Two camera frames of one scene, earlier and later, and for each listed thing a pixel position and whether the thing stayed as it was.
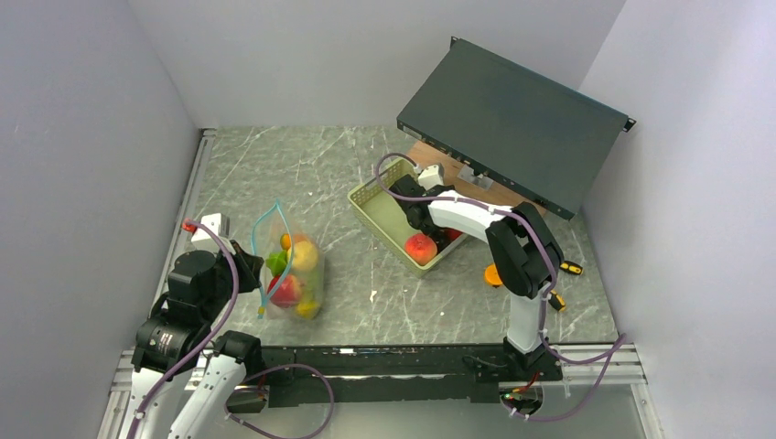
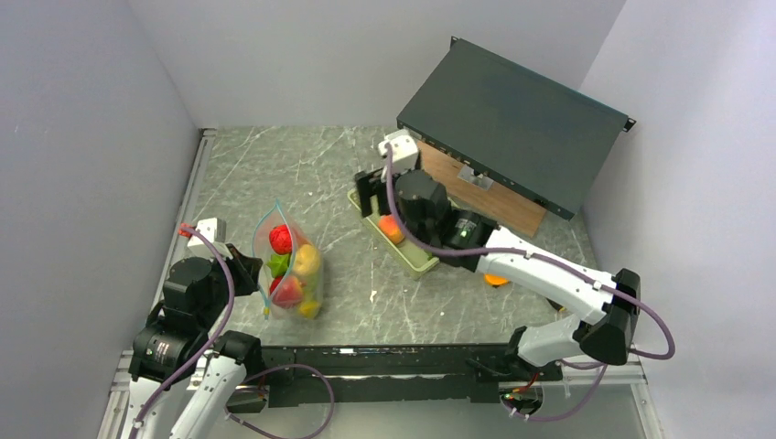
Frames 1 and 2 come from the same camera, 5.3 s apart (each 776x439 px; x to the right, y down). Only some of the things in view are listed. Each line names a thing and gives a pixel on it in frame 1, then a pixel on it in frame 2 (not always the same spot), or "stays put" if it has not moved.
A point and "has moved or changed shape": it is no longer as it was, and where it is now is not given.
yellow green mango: [308, 309] stays put
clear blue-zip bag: [294, 267] stays put
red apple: [452, 234] has moved or changed shape
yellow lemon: [305, 255] stays put
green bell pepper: [276, 262] stays put
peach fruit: [421, 249] → [388, 224]
